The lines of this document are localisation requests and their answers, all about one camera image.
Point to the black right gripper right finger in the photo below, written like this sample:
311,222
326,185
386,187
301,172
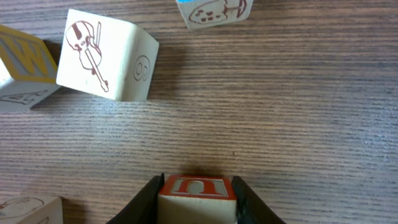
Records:
251,208

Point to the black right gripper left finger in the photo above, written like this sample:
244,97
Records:
142,209

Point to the red letter A block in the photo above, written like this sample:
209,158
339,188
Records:
187,199

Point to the white red sided block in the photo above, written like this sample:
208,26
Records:
32,210

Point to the violin picture white block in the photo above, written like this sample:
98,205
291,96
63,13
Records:
106,57

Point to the soccer ball picture block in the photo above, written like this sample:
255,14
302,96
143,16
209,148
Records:
28,70

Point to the number four yellow block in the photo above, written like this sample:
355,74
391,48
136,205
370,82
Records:
199,14

